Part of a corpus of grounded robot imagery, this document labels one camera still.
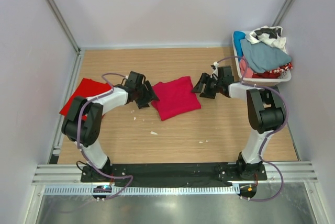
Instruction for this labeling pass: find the grey blue t shirt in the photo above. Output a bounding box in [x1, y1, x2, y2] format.
[240, 39, 292, 73]

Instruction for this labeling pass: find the red white patterned shirt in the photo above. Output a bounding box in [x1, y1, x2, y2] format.
[253, 62, 293, 79]

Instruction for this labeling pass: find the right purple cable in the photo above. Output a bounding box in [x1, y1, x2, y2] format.
[211, 55, 288, 203]

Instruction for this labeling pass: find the white laundry basket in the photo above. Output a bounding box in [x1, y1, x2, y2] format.
[232, 26, 293, 86]

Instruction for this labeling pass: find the white black patterned shirt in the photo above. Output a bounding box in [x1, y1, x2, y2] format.
[245, 26, 286, 52]

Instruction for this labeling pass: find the pink shirt in basket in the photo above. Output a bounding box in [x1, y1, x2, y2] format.
[239, 57, 254, 79]

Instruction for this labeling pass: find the bright blue shirt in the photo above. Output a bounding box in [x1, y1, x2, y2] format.
[232, 31, 245, 57]

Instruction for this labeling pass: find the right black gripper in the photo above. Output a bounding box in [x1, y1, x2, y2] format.
[191, 73, 222, 99]

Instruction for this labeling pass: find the red t shirt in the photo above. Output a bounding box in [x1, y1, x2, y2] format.
[59, 78, 111, 116]

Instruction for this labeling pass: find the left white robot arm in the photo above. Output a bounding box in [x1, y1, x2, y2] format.
[61, 71, 159, 182]

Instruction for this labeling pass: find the slotted cable duct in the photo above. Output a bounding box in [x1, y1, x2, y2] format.
[44, 184, 240, 196]

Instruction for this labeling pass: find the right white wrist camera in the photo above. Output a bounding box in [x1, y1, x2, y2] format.
[211, 62, 219, 70]

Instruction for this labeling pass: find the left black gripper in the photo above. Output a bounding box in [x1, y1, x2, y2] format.
[135, 81, 159, 109]

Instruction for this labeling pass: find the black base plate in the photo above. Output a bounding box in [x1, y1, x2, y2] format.
[80, 162, 267, 188]

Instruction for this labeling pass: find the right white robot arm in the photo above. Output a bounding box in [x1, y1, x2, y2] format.
[192, 66, 287, 181]

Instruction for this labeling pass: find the magenta t shirt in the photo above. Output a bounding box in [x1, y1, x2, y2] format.
[151, 76, 201, 121]

